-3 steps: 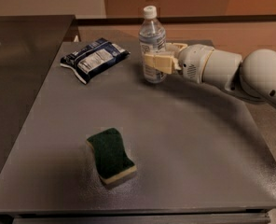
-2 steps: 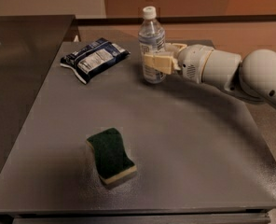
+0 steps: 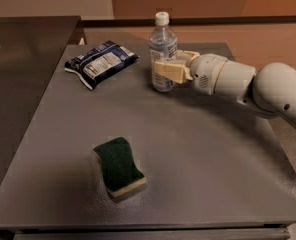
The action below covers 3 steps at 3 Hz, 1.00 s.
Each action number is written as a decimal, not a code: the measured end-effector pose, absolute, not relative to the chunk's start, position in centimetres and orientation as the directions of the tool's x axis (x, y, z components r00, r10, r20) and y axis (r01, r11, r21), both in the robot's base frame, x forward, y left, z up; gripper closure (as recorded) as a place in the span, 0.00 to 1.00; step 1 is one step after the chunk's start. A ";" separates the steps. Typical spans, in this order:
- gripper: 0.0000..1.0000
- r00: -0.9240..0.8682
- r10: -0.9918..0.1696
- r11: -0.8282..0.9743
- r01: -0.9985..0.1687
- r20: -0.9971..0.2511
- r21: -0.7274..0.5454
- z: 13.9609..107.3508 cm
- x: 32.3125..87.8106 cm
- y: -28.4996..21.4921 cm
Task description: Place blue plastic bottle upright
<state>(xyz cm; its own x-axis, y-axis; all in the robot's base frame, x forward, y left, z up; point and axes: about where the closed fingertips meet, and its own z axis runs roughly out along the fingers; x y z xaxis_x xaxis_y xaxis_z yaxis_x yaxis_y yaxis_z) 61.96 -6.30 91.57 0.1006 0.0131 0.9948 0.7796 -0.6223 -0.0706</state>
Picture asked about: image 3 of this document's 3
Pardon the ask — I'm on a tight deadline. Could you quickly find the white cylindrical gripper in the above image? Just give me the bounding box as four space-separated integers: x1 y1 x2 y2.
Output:
153 50 228 95

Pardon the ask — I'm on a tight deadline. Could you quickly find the clear plastic water bottle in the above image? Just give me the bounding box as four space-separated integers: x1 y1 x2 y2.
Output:
149 12 177 92

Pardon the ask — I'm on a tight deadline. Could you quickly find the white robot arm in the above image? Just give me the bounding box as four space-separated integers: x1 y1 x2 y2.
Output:
152 50 296 129

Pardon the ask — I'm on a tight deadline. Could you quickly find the dark blue snack packet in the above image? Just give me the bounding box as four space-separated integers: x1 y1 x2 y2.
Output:
64 41 139 90

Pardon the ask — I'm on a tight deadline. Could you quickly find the green and yellow sponge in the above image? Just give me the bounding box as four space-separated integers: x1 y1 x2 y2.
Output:
93 137 147 198

